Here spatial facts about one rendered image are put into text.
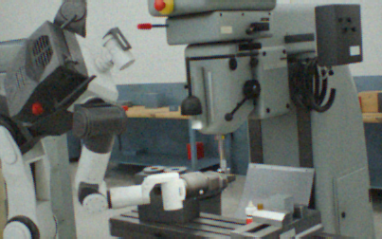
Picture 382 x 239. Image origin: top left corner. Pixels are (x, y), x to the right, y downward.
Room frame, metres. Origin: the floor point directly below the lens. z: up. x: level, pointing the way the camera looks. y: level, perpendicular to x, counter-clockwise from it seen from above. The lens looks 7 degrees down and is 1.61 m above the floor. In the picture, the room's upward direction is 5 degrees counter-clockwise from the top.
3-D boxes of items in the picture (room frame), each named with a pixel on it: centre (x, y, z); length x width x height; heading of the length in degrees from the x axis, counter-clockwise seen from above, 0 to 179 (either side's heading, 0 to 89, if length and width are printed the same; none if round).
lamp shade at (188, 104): (1.93, -0.01, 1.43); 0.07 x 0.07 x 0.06
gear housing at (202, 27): (2.15, -0.13, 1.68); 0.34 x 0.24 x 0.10; 138
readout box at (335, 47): (2.11, -0.55, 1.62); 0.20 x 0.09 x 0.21; 138
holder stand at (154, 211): (2.31, 0.12, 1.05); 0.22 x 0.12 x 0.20; 58
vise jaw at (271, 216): (1.91, -0.24, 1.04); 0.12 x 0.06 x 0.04; 45
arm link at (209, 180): (2.06, -0.03, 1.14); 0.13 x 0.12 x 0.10; 35
